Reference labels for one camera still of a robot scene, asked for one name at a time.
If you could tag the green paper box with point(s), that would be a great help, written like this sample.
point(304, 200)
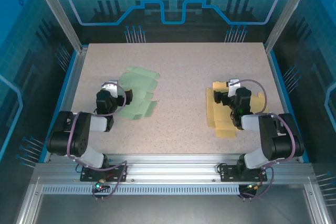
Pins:
point(139, 85)

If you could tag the yellow paper box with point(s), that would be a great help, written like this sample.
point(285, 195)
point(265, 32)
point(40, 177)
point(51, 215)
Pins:
point(223, 129)

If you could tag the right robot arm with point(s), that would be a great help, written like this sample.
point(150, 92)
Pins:
point(267, 134)

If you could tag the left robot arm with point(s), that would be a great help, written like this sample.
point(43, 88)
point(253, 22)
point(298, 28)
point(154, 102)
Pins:
point(86, 153)

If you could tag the blue table edge strip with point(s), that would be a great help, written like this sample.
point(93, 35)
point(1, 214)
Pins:
point(279, 77)

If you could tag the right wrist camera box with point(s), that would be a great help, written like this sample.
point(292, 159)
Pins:
point(233, 86)

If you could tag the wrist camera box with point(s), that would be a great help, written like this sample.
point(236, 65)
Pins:
point(233, 86)
point(113, 88)

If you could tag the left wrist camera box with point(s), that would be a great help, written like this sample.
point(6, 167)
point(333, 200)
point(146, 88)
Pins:
point(113, 88)

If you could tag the aluminium side rail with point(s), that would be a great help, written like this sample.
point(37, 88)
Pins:
point(70, 98)

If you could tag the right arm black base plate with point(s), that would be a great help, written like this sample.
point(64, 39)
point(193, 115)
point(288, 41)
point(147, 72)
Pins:
point(227, 175)

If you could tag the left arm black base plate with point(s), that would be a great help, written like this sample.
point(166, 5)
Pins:
point(85, 178)

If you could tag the aluminium mounting rail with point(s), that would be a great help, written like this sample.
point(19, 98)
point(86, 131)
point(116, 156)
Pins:
point(170, 169)

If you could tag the aluminium corner post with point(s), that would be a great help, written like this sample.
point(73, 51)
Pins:
point(63, 14)
point(284, 14)

